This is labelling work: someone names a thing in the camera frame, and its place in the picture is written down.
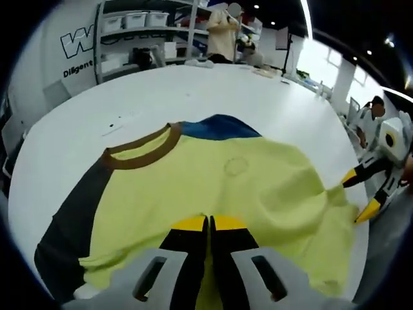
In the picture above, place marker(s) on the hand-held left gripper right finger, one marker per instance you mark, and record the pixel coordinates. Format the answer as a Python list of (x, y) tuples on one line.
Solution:
[(235, 264)]

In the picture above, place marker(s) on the black office chair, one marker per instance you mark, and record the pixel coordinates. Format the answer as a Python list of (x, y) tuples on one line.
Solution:
[(143, 57)]

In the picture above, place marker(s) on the white storage bin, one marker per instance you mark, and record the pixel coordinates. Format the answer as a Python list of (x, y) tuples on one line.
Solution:
[(113, 23), (135, 20), (156, 18)]

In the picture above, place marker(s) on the beige cloth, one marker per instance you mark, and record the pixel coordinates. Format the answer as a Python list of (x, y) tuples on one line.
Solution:
[(267, 71)]

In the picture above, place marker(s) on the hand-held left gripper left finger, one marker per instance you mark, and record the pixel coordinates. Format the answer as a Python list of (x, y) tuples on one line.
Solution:
[(180, 264)]

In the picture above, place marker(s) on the person's right hand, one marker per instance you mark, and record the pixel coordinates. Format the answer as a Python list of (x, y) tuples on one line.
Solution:
[(409, 166)]

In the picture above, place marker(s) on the black tripod stand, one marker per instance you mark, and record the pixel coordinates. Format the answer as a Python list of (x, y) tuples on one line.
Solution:
[(287, 58)]

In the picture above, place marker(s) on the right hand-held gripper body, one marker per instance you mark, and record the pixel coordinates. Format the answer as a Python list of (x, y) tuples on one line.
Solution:
[(400, 129)]

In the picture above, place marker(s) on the table socket strip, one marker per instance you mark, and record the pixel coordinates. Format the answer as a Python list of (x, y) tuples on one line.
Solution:
[(121, 124)]

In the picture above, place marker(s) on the grey metal shelving unit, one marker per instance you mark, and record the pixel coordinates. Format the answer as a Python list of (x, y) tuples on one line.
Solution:
[(180, 32)]

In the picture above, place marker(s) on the yellow garment with dark sleeves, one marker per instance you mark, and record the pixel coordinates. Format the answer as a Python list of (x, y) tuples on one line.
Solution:
[(180, 184)]

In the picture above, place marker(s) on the grey cabinet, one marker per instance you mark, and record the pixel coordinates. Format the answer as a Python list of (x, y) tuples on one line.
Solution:
[(57, 93)]

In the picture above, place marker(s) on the white cloth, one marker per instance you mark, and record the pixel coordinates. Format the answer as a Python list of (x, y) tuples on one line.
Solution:
[(200, 64)]

